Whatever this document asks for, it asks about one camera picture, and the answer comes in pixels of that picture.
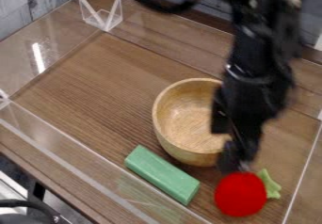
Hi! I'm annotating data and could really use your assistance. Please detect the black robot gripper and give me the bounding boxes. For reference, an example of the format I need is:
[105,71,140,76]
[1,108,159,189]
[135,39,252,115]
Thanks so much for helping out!
[209,25,295,171]

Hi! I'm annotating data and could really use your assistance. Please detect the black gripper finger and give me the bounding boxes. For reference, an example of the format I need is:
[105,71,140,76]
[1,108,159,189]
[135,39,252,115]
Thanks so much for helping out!
[216,140,240,174]

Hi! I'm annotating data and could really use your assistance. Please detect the red plush strawberry toy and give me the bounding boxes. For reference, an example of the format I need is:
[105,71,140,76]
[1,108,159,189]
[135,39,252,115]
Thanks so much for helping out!
[213,168,282,217]

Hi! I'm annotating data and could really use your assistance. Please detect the light wooden bowl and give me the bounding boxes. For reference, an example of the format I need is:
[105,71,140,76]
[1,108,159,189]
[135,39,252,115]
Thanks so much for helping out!
[152,78,230,168]

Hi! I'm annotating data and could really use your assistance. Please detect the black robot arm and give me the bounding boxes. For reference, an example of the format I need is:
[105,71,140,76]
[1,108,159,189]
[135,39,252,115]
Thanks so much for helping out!
[136,0,302,174]

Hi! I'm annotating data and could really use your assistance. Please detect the green rectangular block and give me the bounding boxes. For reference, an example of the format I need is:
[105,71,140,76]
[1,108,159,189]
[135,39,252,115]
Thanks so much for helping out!
[124,145,200,206]

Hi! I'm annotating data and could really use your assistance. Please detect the black metal table leg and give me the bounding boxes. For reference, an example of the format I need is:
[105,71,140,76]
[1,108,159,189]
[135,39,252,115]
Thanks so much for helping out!
[28,181,45,201]

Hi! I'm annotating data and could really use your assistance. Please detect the clear acrylic tray wall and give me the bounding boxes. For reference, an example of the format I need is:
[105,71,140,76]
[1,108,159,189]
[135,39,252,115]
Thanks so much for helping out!
[0,89,209,224]

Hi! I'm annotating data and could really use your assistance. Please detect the clear acrylic corner bracket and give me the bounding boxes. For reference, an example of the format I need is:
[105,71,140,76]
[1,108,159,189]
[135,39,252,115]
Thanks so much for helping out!
[77,0,123,32]

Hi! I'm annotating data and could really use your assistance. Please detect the black cable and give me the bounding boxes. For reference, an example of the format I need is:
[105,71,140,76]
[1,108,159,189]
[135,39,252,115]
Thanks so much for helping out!
[0,199,60,224]

